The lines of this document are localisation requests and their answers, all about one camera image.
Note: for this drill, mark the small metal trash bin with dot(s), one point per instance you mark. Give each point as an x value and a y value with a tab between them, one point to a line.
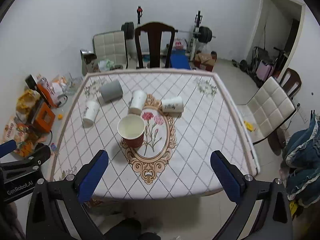
89	62

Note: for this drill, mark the red ribbed paper cup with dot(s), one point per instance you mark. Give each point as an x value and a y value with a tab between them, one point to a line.
131	128

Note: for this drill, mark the cream padded chair right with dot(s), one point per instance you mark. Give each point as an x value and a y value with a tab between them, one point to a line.
268	109

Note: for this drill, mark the snack package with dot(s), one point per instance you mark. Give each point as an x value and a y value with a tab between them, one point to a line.
14	130

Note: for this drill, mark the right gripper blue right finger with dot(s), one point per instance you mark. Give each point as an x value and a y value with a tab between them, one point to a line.
273	220

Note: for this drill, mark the white paper cup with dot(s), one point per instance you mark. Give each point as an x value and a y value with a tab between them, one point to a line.
90	113
138	101
173	105

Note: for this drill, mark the floral patterned tablecloth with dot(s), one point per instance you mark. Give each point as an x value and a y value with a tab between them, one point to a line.
174	159

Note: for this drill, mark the white paper cup centre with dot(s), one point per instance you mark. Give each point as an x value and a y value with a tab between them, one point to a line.
138	101

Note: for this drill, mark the pink suitcase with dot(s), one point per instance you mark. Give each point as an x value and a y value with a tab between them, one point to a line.
264	70

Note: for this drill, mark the white paper cup right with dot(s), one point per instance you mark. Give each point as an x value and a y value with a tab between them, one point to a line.
173	105

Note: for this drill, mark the cream padded chair back left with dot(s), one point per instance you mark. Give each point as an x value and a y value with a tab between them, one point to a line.
111	46

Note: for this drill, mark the cream padded chair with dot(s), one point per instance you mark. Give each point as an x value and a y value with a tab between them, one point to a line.
111	46
268	109

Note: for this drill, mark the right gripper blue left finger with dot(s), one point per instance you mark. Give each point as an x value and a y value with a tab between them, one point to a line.
45	220

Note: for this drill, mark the white squat rack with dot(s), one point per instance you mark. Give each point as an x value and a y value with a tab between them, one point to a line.
192	42

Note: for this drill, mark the dark wooden chair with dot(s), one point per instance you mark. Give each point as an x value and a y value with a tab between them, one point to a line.
154	31
290	82

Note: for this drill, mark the orange box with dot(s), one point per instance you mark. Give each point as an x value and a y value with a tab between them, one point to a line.
43	118

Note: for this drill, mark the yellow plastic bag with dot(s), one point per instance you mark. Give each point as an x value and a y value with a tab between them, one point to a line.
25	103

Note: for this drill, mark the blue weight bench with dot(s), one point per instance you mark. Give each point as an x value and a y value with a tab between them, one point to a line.
179	61

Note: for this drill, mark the barbell with black plates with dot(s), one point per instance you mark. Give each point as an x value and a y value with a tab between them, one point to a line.
203	35

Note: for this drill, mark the white paper cup far left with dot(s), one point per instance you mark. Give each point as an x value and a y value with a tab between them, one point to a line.
90	113

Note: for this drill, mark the grey paper cup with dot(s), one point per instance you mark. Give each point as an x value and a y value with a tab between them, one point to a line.
110	91

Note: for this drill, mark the dark wooden chair far right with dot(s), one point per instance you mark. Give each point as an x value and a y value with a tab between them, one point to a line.
290	82

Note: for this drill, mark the blue denim clothing pile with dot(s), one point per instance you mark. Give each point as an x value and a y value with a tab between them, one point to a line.
300	166

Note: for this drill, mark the cardboard box with red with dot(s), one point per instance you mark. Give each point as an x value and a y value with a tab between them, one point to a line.
205	61

